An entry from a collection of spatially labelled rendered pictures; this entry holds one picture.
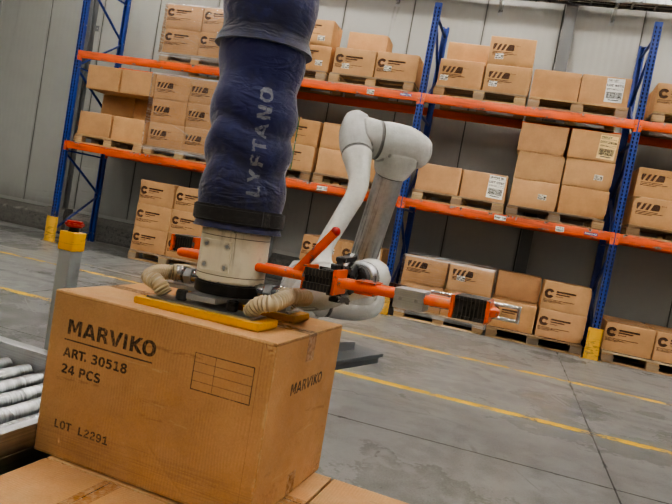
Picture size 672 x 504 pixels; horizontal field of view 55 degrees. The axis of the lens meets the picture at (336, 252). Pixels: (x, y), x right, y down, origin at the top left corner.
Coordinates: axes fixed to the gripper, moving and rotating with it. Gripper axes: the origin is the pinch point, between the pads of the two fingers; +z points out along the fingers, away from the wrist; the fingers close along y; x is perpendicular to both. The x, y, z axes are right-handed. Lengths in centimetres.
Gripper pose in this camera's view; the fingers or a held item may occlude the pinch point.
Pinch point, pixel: (330, 280)
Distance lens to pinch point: 151.7
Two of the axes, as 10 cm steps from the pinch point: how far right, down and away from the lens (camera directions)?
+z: -3.4, -0.1, -9.4
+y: -1.8, 9.8, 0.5
